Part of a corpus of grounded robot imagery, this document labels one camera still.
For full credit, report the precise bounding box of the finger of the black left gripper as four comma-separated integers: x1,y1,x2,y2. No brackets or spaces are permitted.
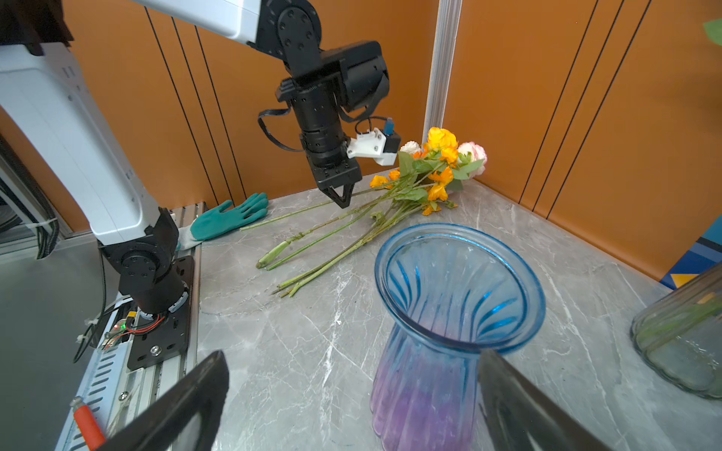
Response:
323,183,355,209

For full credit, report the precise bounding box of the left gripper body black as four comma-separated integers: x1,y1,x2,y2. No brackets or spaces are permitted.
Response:
309,158,362,195

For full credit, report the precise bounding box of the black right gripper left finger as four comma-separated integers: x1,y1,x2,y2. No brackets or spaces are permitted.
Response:
101,351,229,450

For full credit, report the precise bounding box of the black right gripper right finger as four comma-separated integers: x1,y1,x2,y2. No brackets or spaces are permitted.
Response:
478,350,608,450

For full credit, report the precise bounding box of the blue purple glass vase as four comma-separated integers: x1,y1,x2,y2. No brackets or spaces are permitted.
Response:
370,223,546,450

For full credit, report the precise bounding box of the clear glass vase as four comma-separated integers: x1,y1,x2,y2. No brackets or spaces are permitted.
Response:
630,264,721,400

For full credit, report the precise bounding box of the yellow orange poppy stem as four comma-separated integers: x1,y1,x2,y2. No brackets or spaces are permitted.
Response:
238,175,432,231

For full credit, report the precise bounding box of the teal green object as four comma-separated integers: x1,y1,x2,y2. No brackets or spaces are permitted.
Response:
176,193,269,251

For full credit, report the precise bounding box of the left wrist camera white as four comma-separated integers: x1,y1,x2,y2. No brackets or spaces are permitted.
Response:
347,118,402,166

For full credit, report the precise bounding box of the aluminium rail base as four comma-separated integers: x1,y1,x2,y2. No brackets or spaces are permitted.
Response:
53,202,204,451

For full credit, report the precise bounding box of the red handled tool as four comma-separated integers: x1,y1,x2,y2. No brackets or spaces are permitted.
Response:
71,397,106,451

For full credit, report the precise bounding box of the aluminium corner post left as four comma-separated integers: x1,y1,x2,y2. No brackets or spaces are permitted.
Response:
422,0,464,139

